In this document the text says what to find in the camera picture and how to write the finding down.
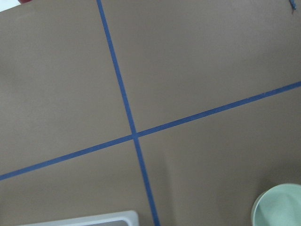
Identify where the red cylinder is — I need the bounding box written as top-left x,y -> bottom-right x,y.
18,0 -> 32,4

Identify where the clear plastic bin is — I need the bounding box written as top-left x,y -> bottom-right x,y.
25,210 -> 140,226

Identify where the pale green bowl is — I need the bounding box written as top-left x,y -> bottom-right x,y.
251,184 -> 301,226

